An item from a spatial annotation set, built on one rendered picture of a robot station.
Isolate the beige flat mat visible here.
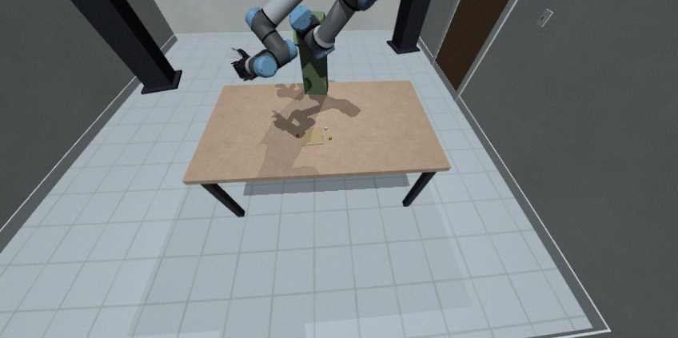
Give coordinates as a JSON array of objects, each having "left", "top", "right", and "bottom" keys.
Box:
[{"left": 301, "top": 128, "right": 323, "bottom": 145}]

